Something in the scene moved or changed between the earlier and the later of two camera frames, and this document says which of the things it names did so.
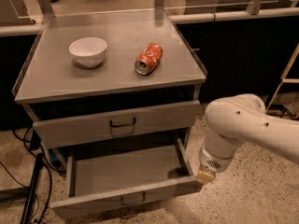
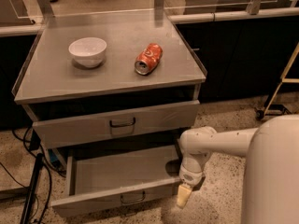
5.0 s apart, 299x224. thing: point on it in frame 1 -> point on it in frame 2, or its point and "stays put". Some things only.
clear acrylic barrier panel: (21, 1) stays put
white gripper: (212, 161) -> (191, 178)
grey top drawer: (130, 124) stays put
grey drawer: (115, 177) stays put
